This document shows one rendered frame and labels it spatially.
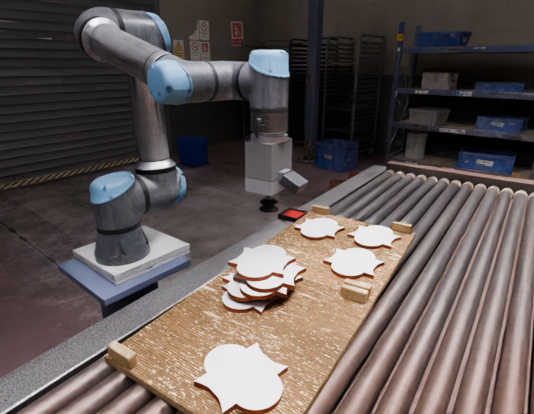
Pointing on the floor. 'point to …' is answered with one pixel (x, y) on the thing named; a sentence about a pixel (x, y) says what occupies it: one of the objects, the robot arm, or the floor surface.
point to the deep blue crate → (336, 154)
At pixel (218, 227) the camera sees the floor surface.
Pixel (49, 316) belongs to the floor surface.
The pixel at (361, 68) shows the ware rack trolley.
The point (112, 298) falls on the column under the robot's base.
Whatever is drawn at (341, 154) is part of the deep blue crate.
